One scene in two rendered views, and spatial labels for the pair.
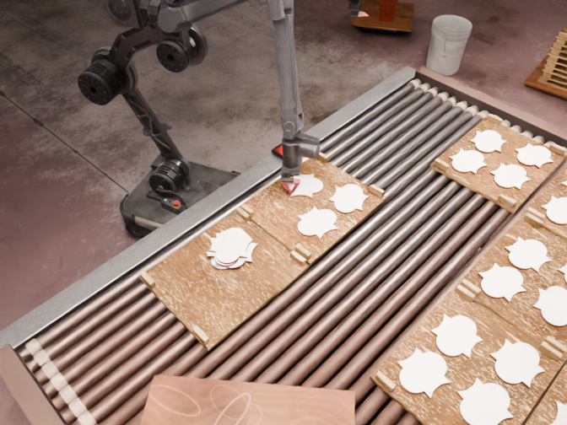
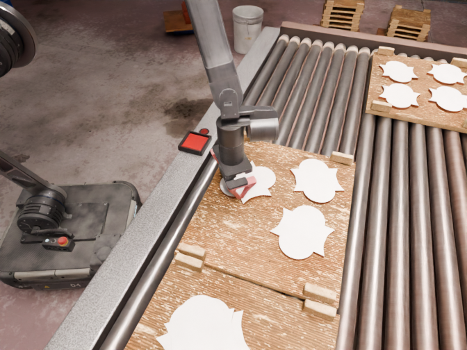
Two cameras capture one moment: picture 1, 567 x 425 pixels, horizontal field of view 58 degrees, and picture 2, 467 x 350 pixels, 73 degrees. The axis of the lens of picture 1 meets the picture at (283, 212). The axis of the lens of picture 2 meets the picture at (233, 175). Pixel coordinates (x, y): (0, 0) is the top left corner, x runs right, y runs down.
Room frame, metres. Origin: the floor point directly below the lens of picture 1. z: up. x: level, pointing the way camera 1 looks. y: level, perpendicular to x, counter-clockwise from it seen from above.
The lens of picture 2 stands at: (0.88, 0.19, 1.55)
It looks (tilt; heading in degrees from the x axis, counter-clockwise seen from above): 48 degrees down; 334
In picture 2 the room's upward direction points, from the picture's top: straight up
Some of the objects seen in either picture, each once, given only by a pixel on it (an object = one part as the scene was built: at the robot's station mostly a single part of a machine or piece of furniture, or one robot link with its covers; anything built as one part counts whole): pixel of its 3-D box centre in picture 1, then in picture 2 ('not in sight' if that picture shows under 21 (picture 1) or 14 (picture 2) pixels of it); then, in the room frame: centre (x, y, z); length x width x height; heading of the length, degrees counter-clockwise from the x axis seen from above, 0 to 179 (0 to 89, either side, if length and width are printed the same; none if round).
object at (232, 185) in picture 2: (291, 180); (238, 182); (1.31, -0.03, 0.99); 0.07 x 0.07 x 0.09; 85
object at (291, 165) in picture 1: (291, 158); (231, 151); (1.34, -0.03, 1.06); 0.10 x 0.07 x 0.07; 175
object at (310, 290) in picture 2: (303, 251); (319, 293); (1.02, -0.06, 0.95); 0.06 x 0.02 x 0.03; 45
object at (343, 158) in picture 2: (376, 190); (341, 157); (1.29, -0.34, 0.95); 0.06 x 0.02 x 0.03; 45
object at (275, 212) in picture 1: (312, 204); (275, 204); (1.25, -0.10, 0.93); 0.41 x 0.35 x 0.02; 135
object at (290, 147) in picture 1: (292, 146); (233, 130); (1.34, -0.03, 1.12); 0.07 x 0.06 x 0.07; 68
